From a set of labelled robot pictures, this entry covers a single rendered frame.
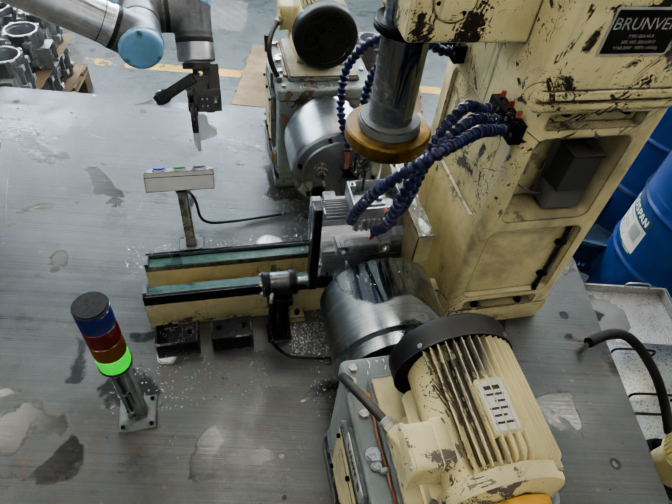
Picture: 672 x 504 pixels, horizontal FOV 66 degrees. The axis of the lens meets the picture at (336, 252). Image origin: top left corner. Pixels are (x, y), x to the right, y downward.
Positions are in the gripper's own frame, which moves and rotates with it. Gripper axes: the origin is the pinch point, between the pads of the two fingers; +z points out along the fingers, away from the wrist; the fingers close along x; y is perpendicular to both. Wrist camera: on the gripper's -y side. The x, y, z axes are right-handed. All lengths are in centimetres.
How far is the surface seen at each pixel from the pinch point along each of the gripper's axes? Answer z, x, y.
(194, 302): 36.1, -16.5, -3.8
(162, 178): 7.2, -3.4, -9.0
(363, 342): 32, -55, 29
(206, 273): 32.1, -7.0, -0.7
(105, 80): -23, 252, -67
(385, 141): -3, -39, 38
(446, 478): 34, -89, 30
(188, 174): 6.6, -3.4, -2.7
